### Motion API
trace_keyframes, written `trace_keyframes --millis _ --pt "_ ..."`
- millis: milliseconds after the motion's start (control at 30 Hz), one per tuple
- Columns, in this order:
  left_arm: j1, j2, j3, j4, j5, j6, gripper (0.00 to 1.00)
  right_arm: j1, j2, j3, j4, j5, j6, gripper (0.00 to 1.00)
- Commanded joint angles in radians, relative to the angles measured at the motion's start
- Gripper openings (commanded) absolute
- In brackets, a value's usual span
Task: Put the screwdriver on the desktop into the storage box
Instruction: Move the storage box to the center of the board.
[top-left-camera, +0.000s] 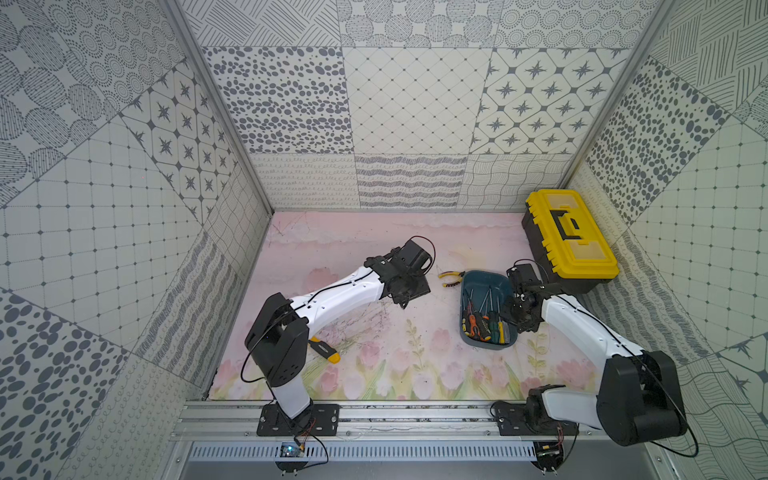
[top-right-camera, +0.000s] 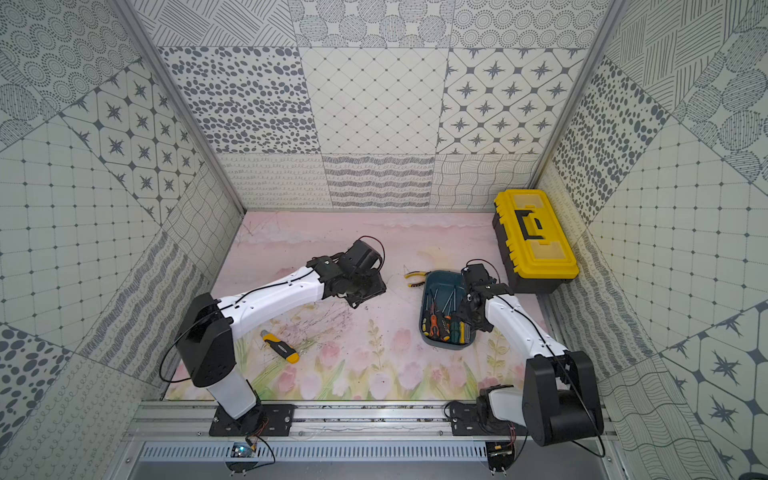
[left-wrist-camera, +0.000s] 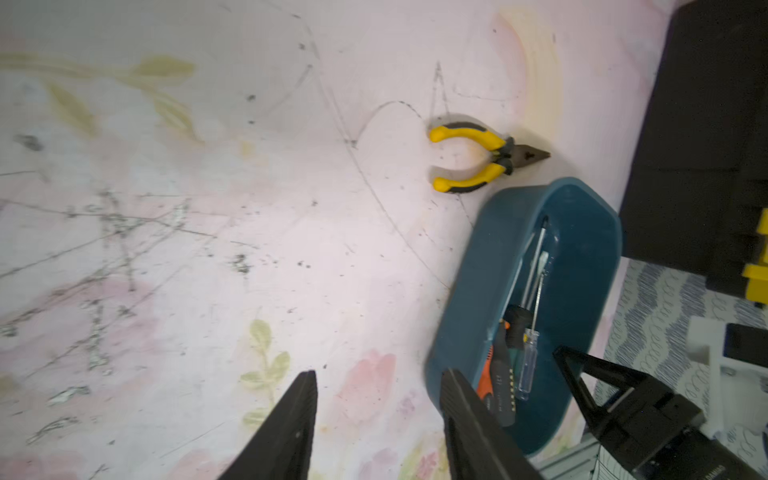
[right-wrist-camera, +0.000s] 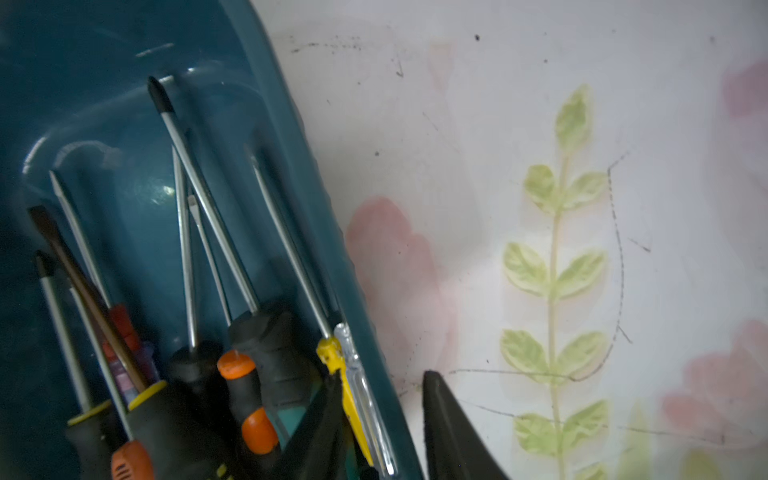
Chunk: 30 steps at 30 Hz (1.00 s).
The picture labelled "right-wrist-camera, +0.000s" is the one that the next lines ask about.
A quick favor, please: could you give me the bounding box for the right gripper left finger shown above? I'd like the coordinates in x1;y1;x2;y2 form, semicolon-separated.
269;373;346;480

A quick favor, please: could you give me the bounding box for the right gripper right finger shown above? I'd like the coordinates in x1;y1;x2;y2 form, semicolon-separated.
422;370;507;480

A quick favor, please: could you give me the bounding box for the black orange small screwdriver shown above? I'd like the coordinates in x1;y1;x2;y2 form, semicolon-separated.
187;194;280;469

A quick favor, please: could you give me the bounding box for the clear handle screwdriver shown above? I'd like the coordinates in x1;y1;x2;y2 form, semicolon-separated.
334;322;398;479

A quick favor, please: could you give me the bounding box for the green black handle screwdriver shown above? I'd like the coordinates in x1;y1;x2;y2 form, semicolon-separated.
147;76;316;448

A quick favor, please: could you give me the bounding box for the yellow handle screwdriver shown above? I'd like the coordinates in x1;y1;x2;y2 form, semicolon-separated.
250;153;374;467

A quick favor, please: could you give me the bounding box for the orange handle screwdriver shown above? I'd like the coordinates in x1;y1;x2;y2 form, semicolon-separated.
69;286;155;480

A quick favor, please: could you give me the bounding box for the black yellow phillips screwdriver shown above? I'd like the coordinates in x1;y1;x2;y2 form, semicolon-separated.
34;250;115;480

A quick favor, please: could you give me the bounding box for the teal plastic storage box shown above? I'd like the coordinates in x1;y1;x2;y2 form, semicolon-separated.
1;1;422;479

